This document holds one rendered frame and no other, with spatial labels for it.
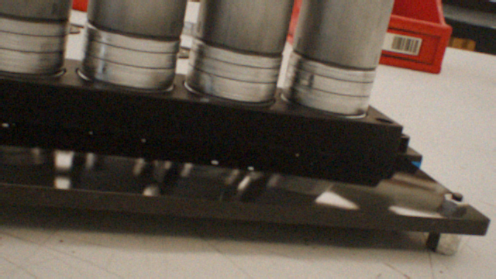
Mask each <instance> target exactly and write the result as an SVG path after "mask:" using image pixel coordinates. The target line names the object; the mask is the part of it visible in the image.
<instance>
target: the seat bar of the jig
mask: <svg viewBox="0 0 496 279"><path fill-rule="evenodd" d="M78 65H79V60H75V59H69V58H66V59H65V65H64V75H61V76H58V77H43V78H37V77H16V76H9V75H4V74H0V119H4V120H12V121H20V122H34V123H40V124H48V125H55V126H70V127H77V128H85V129H99V130H106V131H113V132H121V133H135V134H143V135H151V136H165V137H172V138H179V139H187V140H201V141H209V142H217V143H231V144H238V145H246V146H260V147H268V148H275V149H283V150H297V151H305V152H312V153H326V154H334V155H341V156H349V157H363V158H370V159H378V160H392V161H394V160H395V157H396V154H397V151H398V146H399V143H400V140H401V135H402V132H403V129H404V127H403V126H402V125H401V124H399V123H397V122H395V121H394V120H393V119H391V118H389V117H388V116H386V115H385V114H384V113H382V112H380V111H378V110H377V109H375V108H374V107H373V106H371V105H369V104H368V107H367V112H365V113H366V116H365V117H364V118H359V119H351V118H343V117H337V116H332V115H325V114H321V113H317V112H312V111H309V110H307V109H303V108H300V107H298V106H295V105H292V104H290V103H288V102H286V101H285V100H283V99H282V98H281V94H282V89H283V88H279V87H277V91H276V95H275V99H274V104H273V105H268V106H251V105H237V104H233V103H228V102H221V101H218V100H215V99H211V98H207V97H204V96H201V95H198V94H196V93H194V92H192V91H189V90H188V89H187V88H185V87H184V83H185V77H186V74H177V73H176V74H175V79H174V84H173V86H174V87H173V91H169V92H162V93H147V92H138V91H127V90H122V89H117V88H110V87H107V86H104V85H101V84H96V83H94V82H91V81H88V80H86V79H84V78H82V77H80V76H79V75H78V70H79V69H78Z"/></svg>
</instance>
